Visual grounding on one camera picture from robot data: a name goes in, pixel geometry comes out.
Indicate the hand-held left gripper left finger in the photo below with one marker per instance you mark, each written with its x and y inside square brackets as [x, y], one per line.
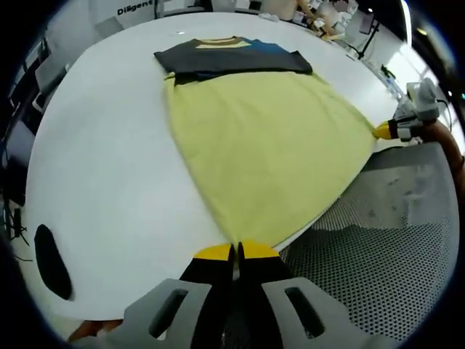
[203, 291]

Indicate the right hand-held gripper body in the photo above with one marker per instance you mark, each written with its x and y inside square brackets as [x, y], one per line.
[427, 102]

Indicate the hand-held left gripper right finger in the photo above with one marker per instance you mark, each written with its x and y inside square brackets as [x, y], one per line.
[269, 291]

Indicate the yellow blue grey garment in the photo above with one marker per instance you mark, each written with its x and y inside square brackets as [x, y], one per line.
[254, 145]

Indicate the long ceiling light strip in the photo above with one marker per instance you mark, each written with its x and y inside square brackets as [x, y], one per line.
[408, 22]

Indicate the black tripod stand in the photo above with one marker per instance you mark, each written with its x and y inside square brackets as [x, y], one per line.
[367, 40]

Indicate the dark mounted monitor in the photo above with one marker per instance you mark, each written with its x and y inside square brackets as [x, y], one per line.
[367, 23]

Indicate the wooden board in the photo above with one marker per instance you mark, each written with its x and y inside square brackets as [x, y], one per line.
[328, 33]

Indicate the black oval pad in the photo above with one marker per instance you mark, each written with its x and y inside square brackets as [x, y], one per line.
[52, 261]

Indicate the white cloth bundle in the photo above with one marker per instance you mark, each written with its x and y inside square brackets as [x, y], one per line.
[269, 16]

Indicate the grey chair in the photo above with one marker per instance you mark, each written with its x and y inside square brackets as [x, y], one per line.
[51, 80]
[107, 28]

